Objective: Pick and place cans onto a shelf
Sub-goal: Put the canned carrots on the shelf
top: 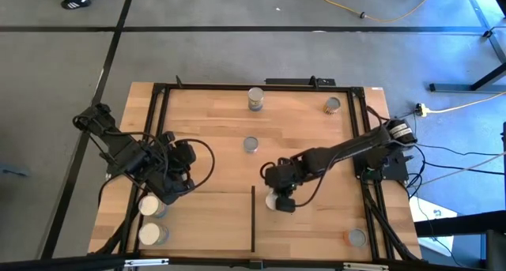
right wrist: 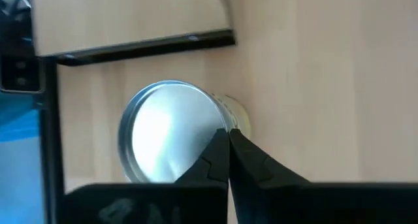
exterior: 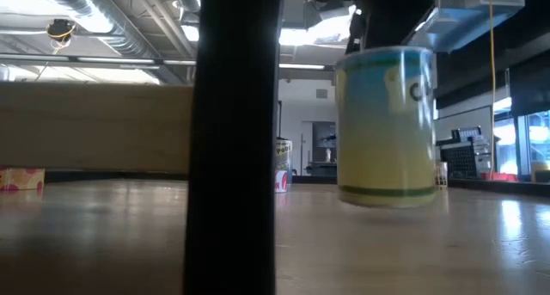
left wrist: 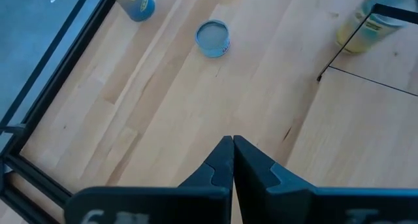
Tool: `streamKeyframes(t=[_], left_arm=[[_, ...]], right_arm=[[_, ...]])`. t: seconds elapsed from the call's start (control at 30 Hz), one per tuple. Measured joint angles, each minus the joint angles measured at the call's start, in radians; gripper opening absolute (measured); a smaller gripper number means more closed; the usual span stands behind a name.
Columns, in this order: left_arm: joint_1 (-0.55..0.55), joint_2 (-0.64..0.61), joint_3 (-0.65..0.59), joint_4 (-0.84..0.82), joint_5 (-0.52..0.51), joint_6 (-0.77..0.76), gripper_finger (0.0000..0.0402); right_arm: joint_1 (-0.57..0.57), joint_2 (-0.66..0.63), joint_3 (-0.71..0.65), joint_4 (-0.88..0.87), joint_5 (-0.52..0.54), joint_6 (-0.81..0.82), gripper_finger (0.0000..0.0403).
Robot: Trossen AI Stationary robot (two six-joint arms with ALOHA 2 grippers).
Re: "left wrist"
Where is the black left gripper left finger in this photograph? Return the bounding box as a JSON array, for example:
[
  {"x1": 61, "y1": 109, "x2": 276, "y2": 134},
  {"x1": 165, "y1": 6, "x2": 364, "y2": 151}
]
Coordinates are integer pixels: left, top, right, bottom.
[{"x1": 64, "y1": 135, "x2": 234, "y2": 224}]

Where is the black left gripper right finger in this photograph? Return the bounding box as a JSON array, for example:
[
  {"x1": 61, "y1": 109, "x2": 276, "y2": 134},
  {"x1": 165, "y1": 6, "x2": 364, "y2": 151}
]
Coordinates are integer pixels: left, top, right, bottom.
[{"x1": 233, "y1": 135, "x2": 418, "y2": 224}]

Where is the blue salmon can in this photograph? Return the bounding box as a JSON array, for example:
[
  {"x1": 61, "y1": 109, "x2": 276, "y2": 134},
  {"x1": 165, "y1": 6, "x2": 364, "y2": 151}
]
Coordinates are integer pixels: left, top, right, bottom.
[{"x1": 194, "y1": 18, "x2": 232, "y2": 59}]

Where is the black aluminium table frame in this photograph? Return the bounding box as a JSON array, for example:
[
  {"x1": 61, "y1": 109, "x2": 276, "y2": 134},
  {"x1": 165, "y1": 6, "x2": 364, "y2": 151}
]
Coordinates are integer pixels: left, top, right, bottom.
[{"x1": 0, "y1": 0, "x2": 117, "y2": 224}]

